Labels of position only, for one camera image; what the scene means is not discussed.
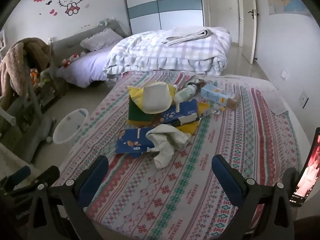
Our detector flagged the clear plastic wrapper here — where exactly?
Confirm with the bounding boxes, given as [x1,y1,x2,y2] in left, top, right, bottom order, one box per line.
[199,102,227,118]

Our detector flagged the grey baby stroller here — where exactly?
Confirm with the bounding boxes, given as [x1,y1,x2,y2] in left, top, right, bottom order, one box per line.
[0,55,54,163]

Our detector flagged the white wall switch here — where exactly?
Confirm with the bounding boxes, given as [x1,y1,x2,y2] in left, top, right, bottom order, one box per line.
[299,91,309,108]

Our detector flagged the white and teal wardrobe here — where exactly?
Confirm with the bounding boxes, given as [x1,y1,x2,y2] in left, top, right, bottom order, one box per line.
[121,0,204,34]

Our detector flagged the lavender bed sheet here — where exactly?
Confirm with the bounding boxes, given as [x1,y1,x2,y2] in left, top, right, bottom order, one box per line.
[56,47,120,88]

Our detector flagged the smartphone with lit screen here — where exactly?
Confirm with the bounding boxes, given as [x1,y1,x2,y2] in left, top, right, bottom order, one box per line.
[290,127,320,207]

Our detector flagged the white paper bag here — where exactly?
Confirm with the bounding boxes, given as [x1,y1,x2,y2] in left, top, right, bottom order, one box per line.
[146,124,192,169]

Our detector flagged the patterned bedsheet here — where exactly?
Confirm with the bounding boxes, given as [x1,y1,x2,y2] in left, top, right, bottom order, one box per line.
[54,70,304,240]

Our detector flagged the small toy on headboard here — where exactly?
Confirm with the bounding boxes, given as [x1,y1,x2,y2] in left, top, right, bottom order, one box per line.
[97,17,117,27]

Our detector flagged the red and white plush toys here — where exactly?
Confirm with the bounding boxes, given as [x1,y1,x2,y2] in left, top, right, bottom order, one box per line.
[61,52,85,68]

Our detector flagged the plaid pillow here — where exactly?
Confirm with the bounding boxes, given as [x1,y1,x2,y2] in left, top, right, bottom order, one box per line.
[80,28,123,53]

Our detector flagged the white paper bowl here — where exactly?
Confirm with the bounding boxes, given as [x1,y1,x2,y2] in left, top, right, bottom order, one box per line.
[141,83,173,114]

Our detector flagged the white plastic bottle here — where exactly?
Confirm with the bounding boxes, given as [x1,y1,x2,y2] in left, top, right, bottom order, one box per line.
[174,84,198,104]

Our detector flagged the brown fleece blanket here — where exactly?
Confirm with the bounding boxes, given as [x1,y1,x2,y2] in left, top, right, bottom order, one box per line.
[0,37,54,98]

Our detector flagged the blue snack box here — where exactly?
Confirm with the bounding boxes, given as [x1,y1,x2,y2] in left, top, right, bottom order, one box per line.
[115,127,160,158]
[160,99,200,126]

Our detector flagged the colourful stuffed toys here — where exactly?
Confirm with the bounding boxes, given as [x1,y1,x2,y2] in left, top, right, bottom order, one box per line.
[29,67,50,88]

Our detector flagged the white door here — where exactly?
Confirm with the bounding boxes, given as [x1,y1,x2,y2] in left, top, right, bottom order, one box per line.
[235,0,258,64]

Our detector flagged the green box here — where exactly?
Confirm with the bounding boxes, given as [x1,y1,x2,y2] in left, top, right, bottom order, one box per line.
[128,97,157,122]

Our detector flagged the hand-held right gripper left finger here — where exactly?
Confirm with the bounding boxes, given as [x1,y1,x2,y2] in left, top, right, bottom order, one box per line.
[26,155,110,240]

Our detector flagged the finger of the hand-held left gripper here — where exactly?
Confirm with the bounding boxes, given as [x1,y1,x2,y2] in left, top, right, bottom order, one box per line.
[5,165,61,198]
[0,165,32,195]

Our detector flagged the folded striped cloth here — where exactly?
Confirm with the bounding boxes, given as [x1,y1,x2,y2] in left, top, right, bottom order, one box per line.
[162,29,213,47]

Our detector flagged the light blue carton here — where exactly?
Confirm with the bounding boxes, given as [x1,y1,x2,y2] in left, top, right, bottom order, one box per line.
[201,84,238,111]

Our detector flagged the white plastic basket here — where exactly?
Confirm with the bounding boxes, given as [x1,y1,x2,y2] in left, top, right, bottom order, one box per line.
[52,109,89,144]

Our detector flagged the yellow plastic bag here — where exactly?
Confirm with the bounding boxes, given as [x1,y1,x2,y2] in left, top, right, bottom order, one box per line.
[127,81,200,133]

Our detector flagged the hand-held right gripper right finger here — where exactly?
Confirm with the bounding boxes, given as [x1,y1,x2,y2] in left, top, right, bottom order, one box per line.
[211,154,297,240]

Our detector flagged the grey bed headboard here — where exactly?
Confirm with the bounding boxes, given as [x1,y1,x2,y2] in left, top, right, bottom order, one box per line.
[50,20,130,68]

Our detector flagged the plaid quilt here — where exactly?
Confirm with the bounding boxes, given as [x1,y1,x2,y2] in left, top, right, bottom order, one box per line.
[104,26,233,80]

